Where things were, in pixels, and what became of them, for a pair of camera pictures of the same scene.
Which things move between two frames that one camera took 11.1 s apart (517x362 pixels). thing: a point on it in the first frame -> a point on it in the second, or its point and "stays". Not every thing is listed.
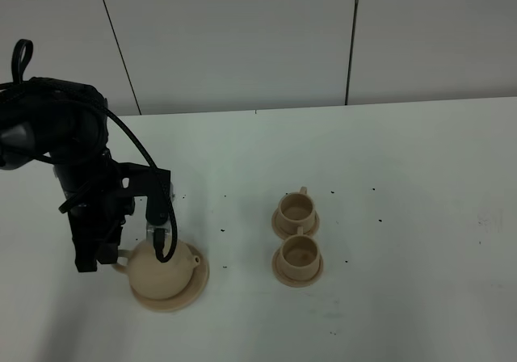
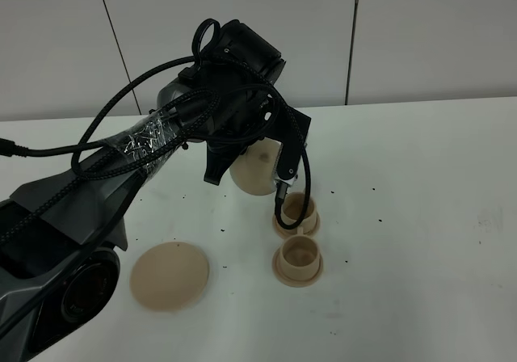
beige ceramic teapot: (153, 279) -> (254, 170)
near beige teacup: (300, 256) stays
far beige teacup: (296, 209) stays
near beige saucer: (276, 267) stays
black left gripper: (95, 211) -> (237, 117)
